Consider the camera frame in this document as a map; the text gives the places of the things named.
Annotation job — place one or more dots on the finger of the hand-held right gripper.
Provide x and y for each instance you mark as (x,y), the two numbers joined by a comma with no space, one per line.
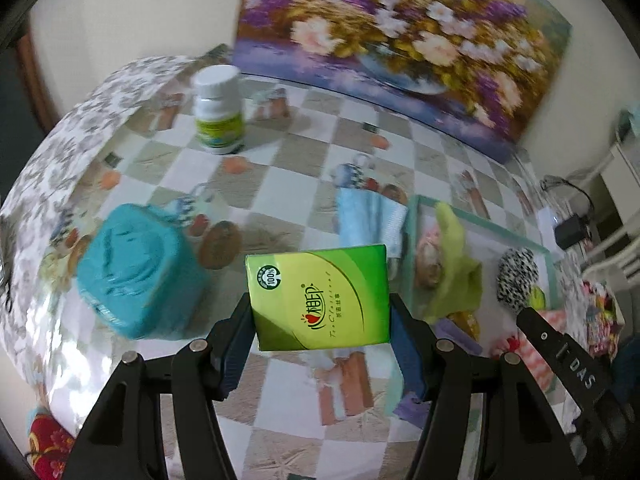
(540,332)

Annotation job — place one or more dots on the purple cloth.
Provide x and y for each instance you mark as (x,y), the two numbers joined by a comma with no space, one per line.
(460,342)

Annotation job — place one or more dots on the checkered plastic table cover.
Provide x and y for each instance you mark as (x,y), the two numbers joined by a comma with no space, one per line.
(300,175)

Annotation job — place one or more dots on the blue face mask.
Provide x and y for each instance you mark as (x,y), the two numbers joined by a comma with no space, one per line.
(370,220)

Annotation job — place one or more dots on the floral painting canvas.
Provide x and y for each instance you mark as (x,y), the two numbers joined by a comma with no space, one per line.
(400,35)

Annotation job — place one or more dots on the white chair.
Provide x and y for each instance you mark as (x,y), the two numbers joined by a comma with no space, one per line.
(620,170)

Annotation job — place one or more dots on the white bottle green label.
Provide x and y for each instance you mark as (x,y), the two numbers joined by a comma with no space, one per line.
(217,120)

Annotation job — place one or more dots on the colourful printed packet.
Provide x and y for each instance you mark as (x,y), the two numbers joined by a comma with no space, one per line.
(602,310)

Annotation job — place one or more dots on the black power adapter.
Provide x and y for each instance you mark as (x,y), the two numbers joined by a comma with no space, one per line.
(574,232)

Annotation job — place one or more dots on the pink white striped knit sock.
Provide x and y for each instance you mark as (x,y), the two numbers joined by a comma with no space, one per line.
(535,365)

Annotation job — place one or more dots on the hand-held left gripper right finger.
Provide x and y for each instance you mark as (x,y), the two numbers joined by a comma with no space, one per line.
(407,355)

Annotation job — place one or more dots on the grey floral tablecloth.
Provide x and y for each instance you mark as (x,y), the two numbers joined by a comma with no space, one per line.
(75,125)

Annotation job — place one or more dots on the clear tray teal rim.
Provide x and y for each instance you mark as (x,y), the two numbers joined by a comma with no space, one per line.
(505,240)

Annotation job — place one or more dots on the teal plastic case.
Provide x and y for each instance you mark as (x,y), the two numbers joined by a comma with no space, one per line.
(140,265)

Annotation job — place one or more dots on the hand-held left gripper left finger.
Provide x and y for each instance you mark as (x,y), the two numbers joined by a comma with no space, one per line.
(235,350)

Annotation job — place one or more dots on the leopard print cloth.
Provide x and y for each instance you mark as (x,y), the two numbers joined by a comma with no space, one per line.
(517,275)

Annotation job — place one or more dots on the red patterned cushion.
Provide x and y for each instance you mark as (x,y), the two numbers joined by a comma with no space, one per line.
(47,445)

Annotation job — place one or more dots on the bright green fabric piece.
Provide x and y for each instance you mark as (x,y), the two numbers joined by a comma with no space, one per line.
(538,297)

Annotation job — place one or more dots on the green tissue pack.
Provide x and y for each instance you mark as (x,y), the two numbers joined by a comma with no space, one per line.
(320,300)

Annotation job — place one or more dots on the light green cloth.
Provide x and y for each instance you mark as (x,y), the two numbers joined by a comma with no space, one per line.
(452,260)

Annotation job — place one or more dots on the pink floral crumpled cloth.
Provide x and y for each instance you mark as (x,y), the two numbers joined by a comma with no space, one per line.
(430,260)

